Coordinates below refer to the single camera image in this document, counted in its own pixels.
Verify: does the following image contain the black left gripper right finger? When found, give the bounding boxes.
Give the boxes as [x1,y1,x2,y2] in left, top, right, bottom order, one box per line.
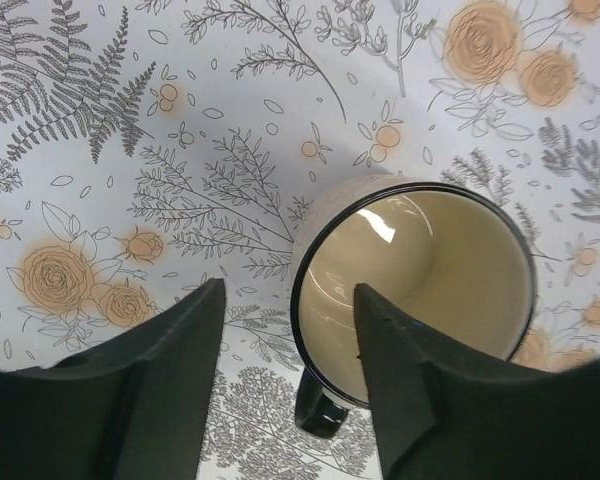
[354,284,600,479]

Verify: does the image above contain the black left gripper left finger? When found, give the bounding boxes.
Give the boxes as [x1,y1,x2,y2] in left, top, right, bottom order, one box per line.
[0,279,226,479]

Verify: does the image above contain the floral table mat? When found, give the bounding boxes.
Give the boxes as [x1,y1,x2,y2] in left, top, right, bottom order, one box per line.
[0,1,600,479]

